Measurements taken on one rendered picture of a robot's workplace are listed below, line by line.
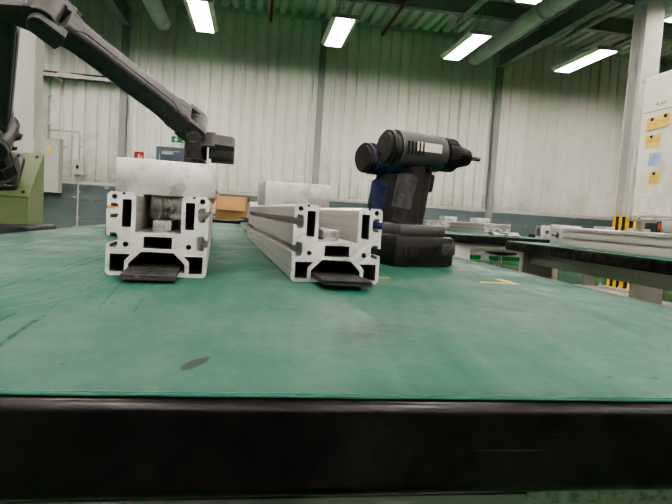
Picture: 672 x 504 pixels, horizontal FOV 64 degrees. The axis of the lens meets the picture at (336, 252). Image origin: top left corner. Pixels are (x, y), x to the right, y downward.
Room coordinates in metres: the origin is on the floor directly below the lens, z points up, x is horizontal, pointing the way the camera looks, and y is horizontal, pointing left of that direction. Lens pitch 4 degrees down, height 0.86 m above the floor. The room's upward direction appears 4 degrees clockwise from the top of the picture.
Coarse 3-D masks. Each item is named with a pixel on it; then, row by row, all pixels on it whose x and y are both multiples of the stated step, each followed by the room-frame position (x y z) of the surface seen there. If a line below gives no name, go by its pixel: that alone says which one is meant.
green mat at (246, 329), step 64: (0, 256) 0.64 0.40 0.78; (64, 256) 0.69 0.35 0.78; (256, 256) 0.87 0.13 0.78; (0, 320) 0.32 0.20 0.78; (64, 320) 0.33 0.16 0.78; (128, 320) 0.34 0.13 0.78; (192, 320) 0.35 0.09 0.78; (256, 320) 0.36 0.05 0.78; (320, 320) 0.38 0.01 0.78; (384, 320) 0.39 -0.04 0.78; (448, 320) 0.41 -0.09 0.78; (512, 320) 0.43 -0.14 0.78; (576, 320) 0.45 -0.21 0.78; (640, 320) 0.47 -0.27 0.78; (0, 384) 0.21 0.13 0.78; (64, 384) 0.21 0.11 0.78; (128, 384) 0.22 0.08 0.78; (192, 384) 0.22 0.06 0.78; (256, 384) 0.23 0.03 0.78; (320, 384) 0.23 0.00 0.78; (384, 384) 0.24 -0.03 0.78; (448, 384) 0.25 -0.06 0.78; (512, 384) 0.25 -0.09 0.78; (576, 384) 0.26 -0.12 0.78; (640, 384) 0.27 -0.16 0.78
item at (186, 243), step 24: (120, 192) 0.55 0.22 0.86; (120, 216) 0.55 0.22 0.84; (144, 216) 0.62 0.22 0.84; (192, 216) 0.73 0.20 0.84; (120, 240) 0.55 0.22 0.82; (144, 240) 0.56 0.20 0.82; (168, 240) 0.69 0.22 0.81; (192, 240) 0.56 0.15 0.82; (120, 264) 0.61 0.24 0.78; (192, 264) 0.65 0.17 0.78
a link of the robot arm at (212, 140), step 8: (192, 136) 1.30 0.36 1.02; (200, 136) 1.31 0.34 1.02; (208, 136) 1.37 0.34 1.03; (216, 136) 1.37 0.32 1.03; (224, 136) 1.38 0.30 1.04; (192, 144) 1.32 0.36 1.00; (200, 144) 1.32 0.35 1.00; (208, 144) 1.35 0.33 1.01; (216, 144) 1.35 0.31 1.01; (224, 144) 1.36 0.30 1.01; (232, 144) 1.37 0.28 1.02; (216, 152) 1.37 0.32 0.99; (224, 152) 1.37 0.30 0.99; (232, 152) 1.38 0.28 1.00; (216, 160) 1.38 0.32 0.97; (224, 160) 1.38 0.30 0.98; (232, 160) 1.38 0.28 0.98
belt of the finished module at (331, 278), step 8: (320, 264) 0.70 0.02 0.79; (328, 264) 0.71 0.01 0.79; (312, 272) 0.60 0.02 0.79; (320, 272) 0.60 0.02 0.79; (328, 272) 0.61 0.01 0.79; (336, 272) 0.61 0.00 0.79; (344, 272) 0.62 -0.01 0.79; (320, 280) 0.55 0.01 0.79; (328, 280) 0.53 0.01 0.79; (336, 280) 0.54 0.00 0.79; (344, 280) 0.54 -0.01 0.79; (352, 280) 0.55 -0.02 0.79; (360, 280) 0.55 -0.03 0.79; (368, 280) 0.56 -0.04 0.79
